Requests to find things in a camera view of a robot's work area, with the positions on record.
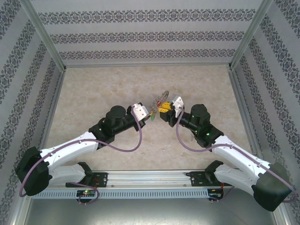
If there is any aluminium side rail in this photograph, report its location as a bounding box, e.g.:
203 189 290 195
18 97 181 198
228 67 261 162
38 69 67 150

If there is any grey metal front panel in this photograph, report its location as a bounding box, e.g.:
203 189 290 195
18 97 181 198
23 199 282 225

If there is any aluminium frame post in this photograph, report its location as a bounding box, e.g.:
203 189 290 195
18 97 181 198
227 0 274 70
18 0 68 71

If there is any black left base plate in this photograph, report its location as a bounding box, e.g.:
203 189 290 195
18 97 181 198
65 172 109 188

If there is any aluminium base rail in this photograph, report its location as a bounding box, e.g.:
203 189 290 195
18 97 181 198
50 170 235 188

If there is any aluminium frame crossbar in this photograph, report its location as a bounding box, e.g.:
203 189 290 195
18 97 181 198
64 62 232 69

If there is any slotted grey cable duct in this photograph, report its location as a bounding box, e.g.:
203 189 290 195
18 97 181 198
31 188 210 200

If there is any circuit board with green light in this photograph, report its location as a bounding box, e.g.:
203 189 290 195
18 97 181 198
76 189 97 197

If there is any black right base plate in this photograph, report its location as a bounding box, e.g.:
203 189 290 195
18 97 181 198
188 171 234 188

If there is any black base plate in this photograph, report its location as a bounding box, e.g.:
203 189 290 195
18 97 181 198
188 171 234 188
65 172 109 188

